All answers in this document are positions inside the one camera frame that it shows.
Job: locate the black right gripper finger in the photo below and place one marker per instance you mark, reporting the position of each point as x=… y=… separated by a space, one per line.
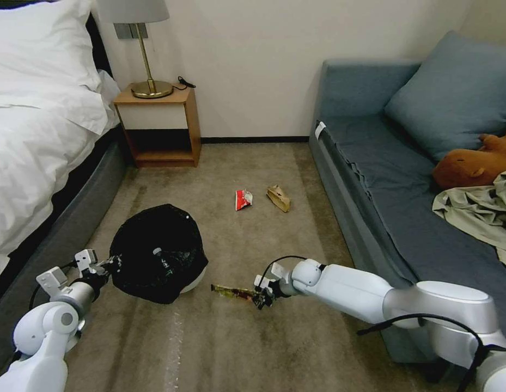
x=259 y=290
x=263 y=303

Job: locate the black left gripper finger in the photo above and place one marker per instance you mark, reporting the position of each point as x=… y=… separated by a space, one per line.
x=106 y=274
x=112 y=261

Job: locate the long brown snack wrapper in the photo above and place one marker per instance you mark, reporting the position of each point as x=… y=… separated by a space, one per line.
x=232 y=292

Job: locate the black garbage bag liner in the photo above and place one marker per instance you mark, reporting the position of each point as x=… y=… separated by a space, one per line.
x=154 y=228

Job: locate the white trash bin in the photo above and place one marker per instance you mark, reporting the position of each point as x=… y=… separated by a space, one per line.
x=194 y=281

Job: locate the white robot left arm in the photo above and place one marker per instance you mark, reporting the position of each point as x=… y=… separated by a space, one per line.
x=44 y=322

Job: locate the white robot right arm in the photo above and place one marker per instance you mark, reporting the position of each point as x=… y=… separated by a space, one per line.
x=359 y=292

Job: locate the clear plastic bottle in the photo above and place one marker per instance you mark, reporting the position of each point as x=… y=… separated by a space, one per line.
x=163 y=261

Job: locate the red white crumpled wrapper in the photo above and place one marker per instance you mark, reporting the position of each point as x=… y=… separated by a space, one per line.
x=243 y=200

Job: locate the crumpled brown paper bag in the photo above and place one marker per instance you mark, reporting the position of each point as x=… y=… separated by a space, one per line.
x=279 y=198

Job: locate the white duvet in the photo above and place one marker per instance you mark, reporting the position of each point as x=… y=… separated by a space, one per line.
x=40 y=155

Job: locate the wooden nightstand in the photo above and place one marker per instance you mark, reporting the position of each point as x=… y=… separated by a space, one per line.
x=158 y=118

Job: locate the white sofa tag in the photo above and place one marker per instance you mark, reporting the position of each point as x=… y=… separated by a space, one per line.
x=319 y=130

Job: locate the dark blue sofa cover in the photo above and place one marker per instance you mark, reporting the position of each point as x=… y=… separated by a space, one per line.
x=404 y=183

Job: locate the brass table lamp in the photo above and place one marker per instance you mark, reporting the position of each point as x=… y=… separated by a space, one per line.
x=148 y=87

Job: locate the blue grey sofa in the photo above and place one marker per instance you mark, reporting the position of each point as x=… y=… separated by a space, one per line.
x=338 y=94

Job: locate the black headboard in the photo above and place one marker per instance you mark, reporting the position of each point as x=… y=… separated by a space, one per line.
x=99 y=45

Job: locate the pale green crumpled cloth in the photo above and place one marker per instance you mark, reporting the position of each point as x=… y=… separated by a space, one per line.
x=477 y=212

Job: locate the white pillow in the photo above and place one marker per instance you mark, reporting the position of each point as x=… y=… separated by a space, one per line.
x=36 y=49

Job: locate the brown plush toy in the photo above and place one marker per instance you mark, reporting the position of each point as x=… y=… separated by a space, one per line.
x=461 y=165

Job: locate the blue sofa cushion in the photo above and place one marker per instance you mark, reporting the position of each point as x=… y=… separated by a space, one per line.
x=444 y=102

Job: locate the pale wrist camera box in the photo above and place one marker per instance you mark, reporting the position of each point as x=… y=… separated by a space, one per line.
x=86 y=259
x=259 y=281

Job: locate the grey bed frame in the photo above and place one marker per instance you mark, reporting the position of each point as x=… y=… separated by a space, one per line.
x=69 y=220

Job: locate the grey wall switch panel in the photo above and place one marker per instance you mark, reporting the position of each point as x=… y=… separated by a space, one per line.
x=124 y=30

